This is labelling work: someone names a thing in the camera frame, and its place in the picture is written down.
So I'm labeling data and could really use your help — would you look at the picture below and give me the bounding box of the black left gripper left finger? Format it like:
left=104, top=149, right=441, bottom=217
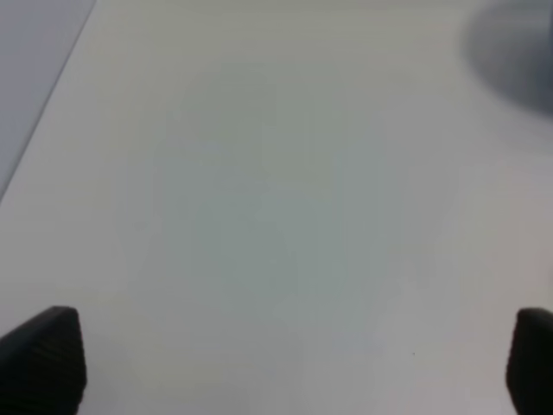
left=1, top=306, right=87, bottom=415

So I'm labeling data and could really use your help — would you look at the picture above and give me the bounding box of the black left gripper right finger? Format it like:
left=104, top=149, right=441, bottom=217
left=505, top=308, right=552, bottom=415

